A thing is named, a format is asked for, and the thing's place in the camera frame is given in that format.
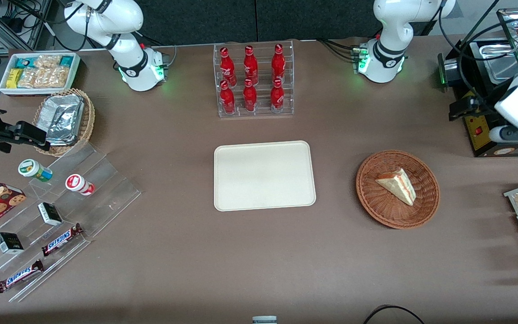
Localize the red cola bottle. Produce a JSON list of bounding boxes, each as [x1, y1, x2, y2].
[[243, 45, 259, 85], [243, 78, 258, 112], [220, 80, 236, 114], [272, 43, 286, 84], [270, 78, 285, 113], [220, 47, 237, 86]]

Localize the black left arm base cables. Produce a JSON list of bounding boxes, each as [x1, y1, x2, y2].
[[317, 38, 359, 62]]

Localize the green lid yoghurt cup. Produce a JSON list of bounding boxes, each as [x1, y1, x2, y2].
[[18, 159, 54, 182]]

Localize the black glass food warmer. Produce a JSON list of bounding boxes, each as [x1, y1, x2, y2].
[[438, 8, 518, 158]]

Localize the black cable loop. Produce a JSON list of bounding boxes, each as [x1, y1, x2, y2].
[[362, 305, 426, 324]]

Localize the cream rectangular tray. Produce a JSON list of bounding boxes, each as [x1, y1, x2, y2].
[[214, 140, 317, 212]]

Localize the Snickers chocolate bar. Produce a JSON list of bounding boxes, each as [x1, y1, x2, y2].
[[0, 259, 45, 293], [41, 223, 84, 257]]

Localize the triangular sandwich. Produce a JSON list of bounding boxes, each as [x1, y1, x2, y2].
[[375, 168, 417, 207]]

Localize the clear bag of crackers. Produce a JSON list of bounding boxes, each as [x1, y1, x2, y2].
[[34, 54, 63, 69], [17, 67, 39, 89], [35, 67, 70, 89]]

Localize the steel warmer pan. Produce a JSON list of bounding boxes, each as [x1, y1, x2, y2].
[[479, 44, 518, 85]]

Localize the brown round wicker basket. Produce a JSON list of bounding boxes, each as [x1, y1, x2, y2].
[[356, 150, 441, 230]]

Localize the clear acrylic step display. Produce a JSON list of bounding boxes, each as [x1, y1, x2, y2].
[[0, 142, 143, 303]]

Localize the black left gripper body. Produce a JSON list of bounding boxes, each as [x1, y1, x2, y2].
[[461, 94, 499, 120]]

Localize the yellow snack pack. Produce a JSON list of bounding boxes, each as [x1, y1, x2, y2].
[[6, 68, 23, 89]]

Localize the aluminium frame with cables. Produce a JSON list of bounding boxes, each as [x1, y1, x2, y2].
[[0, 0, 55, 51]]

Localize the light oval wicker basket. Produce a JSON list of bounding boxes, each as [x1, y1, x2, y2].
[[32, 88, 96, 157]]

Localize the red lid yoghurt cup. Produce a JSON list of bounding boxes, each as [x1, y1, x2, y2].
[[65, 174, 95, 196]]

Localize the small black box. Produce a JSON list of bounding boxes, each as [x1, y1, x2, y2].
[[0, 232, 24, 255], [38, 202, 63, 226]]

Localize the clear acrylic bottle rack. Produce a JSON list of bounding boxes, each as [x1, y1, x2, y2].
[[213, 40, 295, 118]]

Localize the silver foil pack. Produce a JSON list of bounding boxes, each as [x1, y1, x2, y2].
[[47, 131, 80, 146], [43, 94, 85, 135]]

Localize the white rectangular snack bin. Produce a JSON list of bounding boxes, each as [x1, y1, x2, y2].
[[0, 52, 81, 96]]

